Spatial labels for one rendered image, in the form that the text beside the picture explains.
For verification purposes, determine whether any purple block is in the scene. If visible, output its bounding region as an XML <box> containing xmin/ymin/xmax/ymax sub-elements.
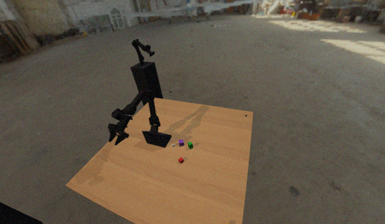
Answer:
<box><xmin>178</xmin><ymin>139</ymin><xmax>184</xmax><ymax>147</ymax></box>

